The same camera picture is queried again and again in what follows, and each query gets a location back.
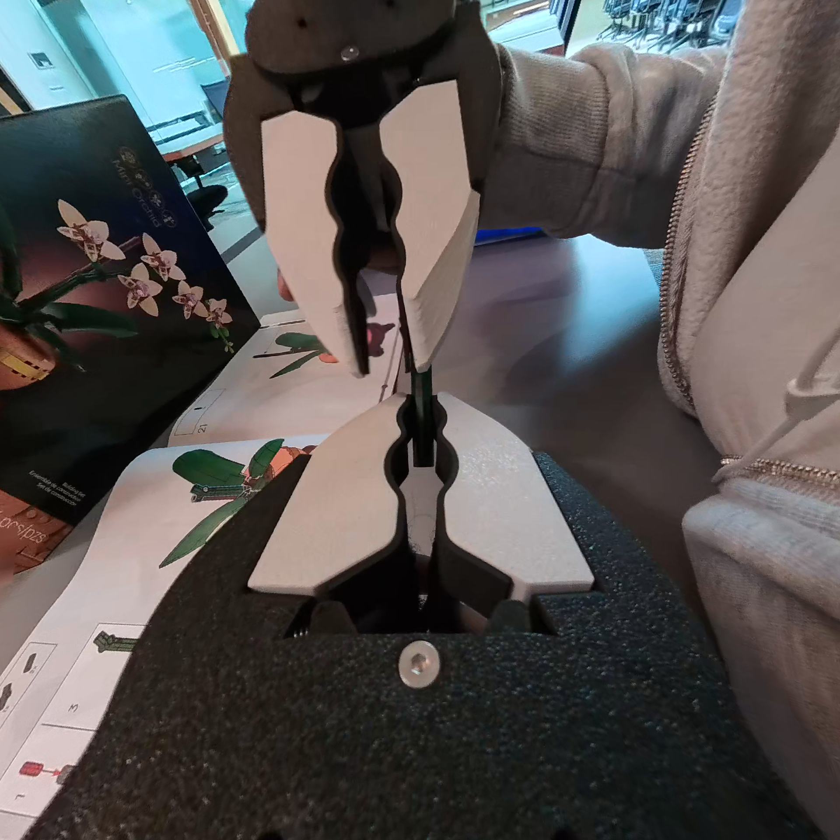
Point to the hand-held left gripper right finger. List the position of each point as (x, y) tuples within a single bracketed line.
[(512, 512)]

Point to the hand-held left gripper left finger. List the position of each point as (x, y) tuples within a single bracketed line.
[(328, 512)]

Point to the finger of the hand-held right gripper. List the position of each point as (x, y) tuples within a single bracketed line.
[(302, 197), (433, 197)]

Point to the dark green toy stem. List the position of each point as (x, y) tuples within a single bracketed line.
[(422, 426)]

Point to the person's right forearm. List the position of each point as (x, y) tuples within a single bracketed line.
[(590, 131)]

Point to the grey desk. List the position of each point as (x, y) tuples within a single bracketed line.
[(558, 328)]

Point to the person's right hand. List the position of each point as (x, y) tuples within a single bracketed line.
[(283, 289)]

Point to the black office chair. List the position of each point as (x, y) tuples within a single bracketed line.
[(210, 197)]

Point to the blue plastic bin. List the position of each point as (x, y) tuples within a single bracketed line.
[(518, 235)]

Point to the open building instruction booklet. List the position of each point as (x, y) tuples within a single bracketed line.
[(315, 394)]

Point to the wooden top office table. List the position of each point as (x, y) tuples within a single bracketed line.
[(197, 141)]

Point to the black orchid toy set box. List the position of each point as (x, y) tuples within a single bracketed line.
[(98, 394)]

